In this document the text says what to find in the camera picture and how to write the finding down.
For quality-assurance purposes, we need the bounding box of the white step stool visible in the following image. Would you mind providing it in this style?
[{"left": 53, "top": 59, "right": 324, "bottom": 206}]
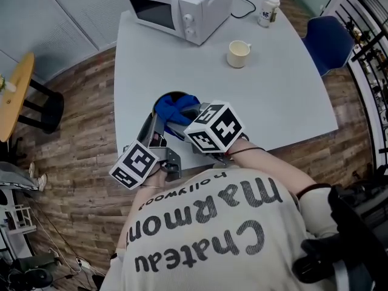
[{"left": 0, "top": 204, "right": 38, "bottom": 235}]

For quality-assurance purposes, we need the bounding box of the blue cloth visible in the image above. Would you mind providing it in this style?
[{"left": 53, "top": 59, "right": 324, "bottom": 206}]
[{"left": 155, "top": 93, "right": 202, "bottom": 139}]

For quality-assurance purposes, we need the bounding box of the round wooden table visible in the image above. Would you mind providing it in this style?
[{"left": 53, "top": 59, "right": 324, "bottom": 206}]
[{"left": 0, "top": 52, "right": 65, "bottom": 142}]

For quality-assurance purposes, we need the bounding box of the red string bracelet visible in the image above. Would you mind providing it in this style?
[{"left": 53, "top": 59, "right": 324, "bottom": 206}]
[{"left": 226, "top": 145, "right": 267, "bottom": 158}]

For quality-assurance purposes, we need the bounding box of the person's left forearm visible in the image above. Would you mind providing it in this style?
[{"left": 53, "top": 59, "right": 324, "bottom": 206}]
[{"left": 116, "top": 164, "right": 167, "bottom": 254}]

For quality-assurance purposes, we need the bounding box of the white lidded paper cup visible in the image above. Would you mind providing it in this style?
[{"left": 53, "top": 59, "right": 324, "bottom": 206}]
[{"left": 258, "top": 0, "right": 281, "bottom": 28}]

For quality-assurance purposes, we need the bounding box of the black metal rack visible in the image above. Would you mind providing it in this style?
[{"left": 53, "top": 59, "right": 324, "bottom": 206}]
[{"left": 320, "top": 0, "right": 388, "bottom": 164}]

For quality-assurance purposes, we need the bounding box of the black microwave power cable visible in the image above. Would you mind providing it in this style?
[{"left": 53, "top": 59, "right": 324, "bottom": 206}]
[{"left": 231, "top": 0, "right": 257, "bottom": 19}]

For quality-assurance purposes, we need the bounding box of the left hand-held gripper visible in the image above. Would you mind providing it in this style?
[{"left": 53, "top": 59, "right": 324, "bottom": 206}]
[{"left": 109, "top": 113, "right": 182, "bottom": 191}]

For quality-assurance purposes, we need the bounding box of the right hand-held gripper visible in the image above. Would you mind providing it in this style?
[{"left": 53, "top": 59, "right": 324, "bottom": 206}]
[{"left": 166, "top": 100, "right": 245, "bottom": 169}]

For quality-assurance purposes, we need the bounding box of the tan bowl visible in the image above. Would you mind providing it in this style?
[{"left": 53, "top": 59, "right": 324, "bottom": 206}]
[{"left": 152, "top": 90, "right": 201, "bottom": 124}]

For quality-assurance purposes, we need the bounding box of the blue chair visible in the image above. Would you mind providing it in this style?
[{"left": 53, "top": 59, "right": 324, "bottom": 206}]
[{"left": 301, "top": 15, "right": 356, "bottom": 78}]

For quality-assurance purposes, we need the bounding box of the person's right forearm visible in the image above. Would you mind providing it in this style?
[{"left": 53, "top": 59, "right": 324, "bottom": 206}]
[{"left": 229, "top": 137, "right": 319, "bottom": 194}]

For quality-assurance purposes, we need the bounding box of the white power strip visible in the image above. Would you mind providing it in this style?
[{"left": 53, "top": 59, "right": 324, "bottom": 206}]
[{"left": 75, "top": 256, "right": 92, "bottom": 270}]

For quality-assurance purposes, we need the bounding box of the white vase with yellow flowers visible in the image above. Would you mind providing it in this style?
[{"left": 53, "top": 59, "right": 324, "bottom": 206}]
[{"left": 0, "top": 74, "right": 18, "bottom": 94}]

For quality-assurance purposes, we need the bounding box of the cream mug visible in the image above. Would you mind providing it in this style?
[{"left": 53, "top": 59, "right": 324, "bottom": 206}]
[{"left": 226, "top": 39, "right": 253, "bottom": 70}]

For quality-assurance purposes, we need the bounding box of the white microwave oven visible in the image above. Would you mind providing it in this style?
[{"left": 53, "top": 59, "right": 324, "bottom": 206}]
[{"left": 121, "top": 0, "right": 236, "bottom": 46}]

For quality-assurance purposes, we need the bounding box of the black backpack harness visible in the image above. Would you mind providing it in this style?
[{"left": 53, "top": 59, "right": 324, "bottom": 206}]
[{"left": 291, "top": 164, "right": 388, "bottom": 291}]

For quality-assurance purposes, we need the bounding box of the person's white printed t-shirt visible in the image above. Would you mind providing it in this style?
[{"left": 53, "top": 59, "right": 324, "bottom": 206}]
[{"left": 101, "top": 167, "right": 340, "bottom": 291}]

